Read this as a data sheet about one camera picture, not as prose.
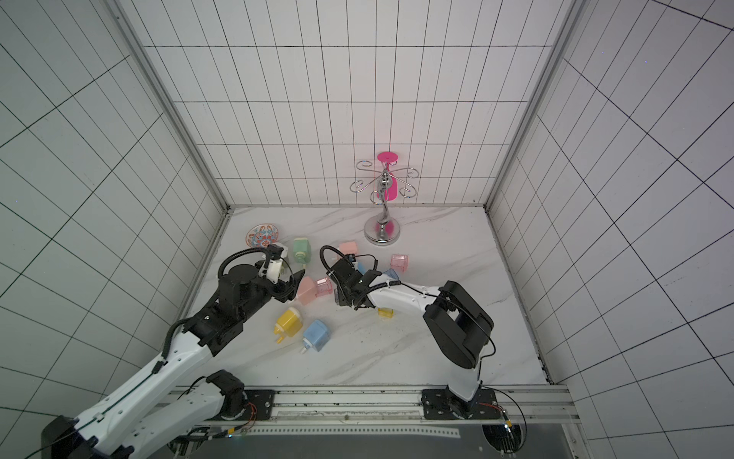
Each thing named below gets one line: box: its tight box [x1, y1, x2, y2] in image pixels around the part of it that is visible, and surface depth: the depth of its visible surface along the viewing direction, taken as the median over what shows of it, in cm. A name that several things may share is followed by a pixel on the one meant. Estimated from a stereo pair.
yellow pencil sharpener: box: [273, 306, 303, 345], surface depth 84 cm
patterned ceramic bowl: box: [245, 223, 281, 248], surface depth 109 cm
